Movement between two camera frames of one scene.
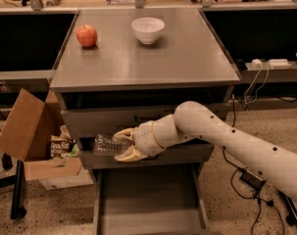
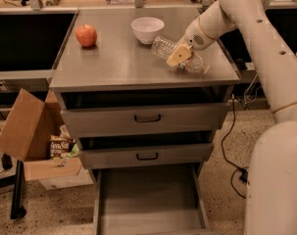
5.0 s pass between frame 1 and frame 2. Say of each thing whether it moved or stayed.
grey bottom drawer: stayed
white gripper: moved
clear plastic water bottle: moved
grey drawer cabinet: stayed
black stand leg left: stayed
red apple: stayed
